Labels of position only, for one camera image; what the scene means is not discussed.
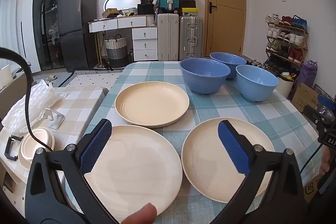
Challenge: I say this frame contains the rows of assorted shoes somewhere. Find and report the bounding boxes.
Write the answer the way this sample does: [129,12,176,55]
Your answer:
[265,14,308,71]

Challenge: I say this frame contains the small open cardboard box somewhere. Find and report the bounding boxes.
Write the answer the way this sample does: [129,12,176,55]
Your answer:
[102,8,122,18]

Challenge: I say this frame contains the dark blue bowl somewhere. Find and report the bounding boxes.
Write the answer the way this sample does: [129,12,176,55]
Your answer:
[180,58,231,94]
[210,52,247,80]

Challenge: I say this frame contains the dark grey fridge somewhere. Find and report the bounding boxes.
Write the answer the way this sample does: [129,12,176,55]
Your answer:
[57,0,98,72]

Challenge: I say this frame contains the brown cardboard box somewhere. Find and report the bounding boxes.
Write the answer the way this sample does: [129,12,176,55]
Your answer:
[291,82,324,112]

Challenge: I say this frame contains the cream round plate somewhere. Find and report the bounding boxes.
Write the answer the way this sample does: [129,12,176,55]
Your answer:
[115,81,190,128]
[181,117,276,204]
[83,124,183,223]

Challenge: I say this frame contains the glass door wardrobe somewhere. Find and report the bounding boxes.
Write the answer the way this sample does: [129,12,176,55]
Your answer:
[33,0,79,70]

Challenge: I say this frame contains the white wardrobe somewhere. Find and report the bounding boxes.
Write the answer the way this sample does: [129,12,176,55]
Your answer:
[16,0,42,73]

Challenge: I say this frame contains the metal phone stand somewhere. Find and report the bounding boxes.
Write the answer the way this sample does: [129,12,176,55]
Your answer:
[43,108,66,130]

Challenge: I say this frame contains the white and yellow shoe box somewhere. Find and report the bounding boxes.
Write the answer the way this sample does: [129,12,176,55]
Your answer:
[181,7,199,17]

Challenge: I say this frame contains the woven laundry basket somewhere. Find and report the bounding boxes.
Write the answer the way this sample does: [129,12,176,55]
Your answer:
[104,34,128,68]

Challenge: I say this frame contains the person's dark clothing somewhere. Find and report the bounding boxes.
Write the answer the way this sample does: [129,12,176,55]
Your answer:
[315,174,336,205]

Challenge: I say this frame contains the person's right hand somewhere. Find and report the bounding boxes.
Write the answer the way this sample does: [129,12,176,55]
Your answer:
[320,147,333,175]

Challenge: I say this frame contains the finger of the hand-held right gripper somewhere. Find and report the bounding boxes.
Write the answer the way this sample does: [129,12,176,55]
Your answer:
[318,94,336,110]
[303,105,329,123]

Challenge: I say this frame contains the black bag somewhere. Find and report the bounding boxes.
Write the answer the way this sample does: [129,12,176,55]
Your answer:
[137,0,158,15]

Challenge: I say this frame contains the light blue ribbed bowl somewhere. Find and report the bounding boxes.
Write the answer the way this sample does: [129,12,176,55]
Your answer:
[235,64,279,103]

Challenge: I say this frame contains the wooden door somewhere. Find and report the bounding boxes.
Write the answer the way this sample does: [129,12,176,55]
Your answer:
[203,0,247,58]

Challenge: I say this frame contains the purple bag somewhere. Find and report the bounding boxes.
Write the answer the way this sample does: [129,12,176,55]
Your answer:
[299,61,318,88]

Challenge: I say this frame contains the person's left hand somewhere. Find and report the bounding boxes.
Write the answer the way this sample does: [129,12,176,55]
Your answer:
[121,203,157,224]

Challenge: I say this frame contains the black clamp handle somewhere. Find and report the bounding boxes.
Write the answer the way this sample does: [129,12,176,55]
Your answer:
[5,135,24,161]

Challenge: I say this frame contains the thick black gripper cable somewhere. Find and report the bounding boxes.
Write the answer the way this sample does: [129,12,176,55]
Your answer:
[0,47,54,153]

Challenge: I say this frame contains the white suitcase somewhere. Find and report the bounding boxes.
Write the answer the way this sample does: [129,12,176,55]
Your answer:
[157,13,180,61]

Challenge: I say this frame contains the printed cardboard box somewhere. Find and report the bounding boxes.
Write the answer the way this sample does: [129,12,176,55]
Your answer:
[304,179,322,203]

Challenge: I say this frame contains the metal shoe rack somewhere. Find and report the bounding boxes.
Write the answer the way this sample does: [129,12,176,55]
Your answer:
[265,14,310,75]

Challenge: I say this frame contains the white drawer unit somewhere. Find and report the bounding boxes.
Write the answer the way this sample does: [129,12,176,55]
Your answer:
[132,27,159,62]

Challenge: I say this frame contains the beige checked cloth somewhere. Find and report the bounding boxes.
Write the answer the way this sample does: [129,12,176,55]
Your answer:
[0,88,109,188]

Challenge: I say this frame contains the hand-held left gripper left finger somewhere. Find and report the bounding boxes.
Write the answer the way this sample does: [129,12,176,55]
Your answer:
[24,118,118,224]

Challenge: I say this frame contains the bubble wrap sheet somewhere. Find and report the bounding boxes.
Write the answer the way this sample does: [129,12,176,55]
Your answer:
[1,82,69,134]

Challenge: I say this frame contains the white trash bin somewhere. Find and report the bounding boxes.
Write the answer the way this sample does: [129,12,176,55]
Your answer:
[277,74,294,100]

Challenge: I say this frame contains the white dotted mat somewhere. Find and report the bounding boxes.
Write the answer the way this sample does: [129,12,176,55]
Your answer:
[63,74,124,90]

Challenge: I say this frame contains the white dressing table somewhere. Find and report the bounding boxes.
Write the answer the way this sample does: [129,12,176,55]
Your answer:
[88,15,158,69]

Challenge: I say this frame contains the oval vanity mirror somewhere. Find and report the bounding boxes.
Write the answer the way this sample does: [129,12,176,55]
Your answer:
[103,0,142,14]

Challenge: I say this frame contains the black and white patterned rug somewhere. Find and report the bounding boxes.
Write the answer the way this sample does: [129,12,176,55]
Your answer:
[58,68,125,88]

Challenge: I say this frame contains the pile of loose sneakers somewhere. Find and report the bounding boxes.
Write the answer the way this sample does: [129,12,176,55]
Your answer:
[247,59,266,68]

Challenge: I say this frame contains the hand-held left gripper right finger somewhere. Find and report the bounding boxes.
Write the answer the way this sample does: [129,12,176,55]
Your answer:
[210,120,308,224]

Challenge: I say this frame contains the silver suitcase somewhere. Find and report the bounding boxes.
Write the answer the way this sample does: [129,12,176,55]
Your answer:
[179,16,204,60]

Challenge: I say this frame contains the stack of small cream dishes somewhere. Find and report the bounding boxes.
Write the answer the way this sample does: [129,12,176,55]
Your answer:
[18,127,55,172]

